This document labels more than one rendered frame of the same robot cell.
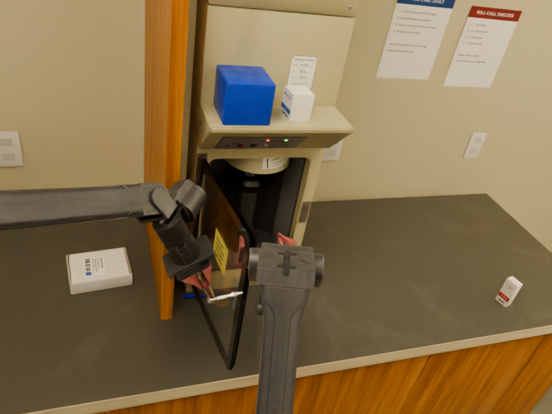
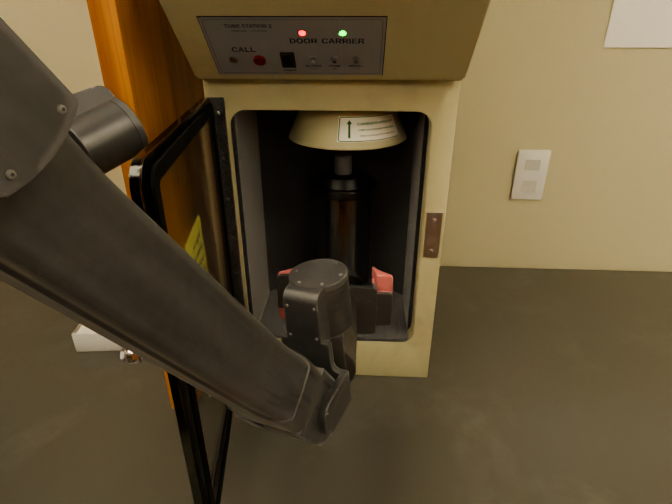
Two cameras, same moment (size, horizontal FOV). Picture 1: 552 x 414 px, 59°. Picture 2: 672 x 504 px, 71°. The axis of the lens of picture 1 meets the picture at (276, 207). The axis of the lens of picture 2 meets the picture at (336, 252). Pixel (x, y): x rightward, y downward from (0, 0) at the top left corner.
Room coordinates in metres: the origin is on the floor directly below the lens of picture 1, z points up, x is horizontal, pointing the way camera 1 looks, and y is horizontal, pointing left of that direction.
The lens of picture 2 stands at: (0.49, -0.23, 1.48)
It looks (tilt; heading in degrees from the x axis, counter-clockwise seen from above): 27 degrees down; 27
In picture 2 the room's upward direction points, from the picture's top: straight up
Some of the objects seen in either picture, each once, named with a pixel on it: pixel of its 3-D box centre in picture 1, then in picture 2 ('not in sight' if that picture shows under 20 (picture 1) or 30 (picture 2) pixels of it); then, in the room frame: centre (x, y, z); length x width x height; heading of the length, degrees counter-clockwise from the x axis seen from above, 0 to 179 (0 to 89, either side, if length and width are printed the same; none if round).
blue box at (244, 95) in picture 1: (243, 94); not in sight; (0.95, 0.11, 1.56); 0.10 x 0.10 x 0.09; 24
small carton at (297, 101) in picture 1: (296, 103); not in sight; (1.00, 0.00, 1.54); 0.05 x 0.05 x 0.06; 28
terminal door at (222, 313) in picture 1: (216, 264); (206, 298); (0.83, 0.11, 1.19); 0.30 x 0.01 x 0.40; 31
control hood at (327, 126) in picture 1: (274, 136); (325, 34); (0.99, 0.03, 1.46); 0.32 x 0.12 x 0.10; 114
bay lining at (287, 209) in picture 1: (241, 190); (335, 206); (1.15, 0.10, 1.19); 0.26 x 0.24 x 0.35; 114
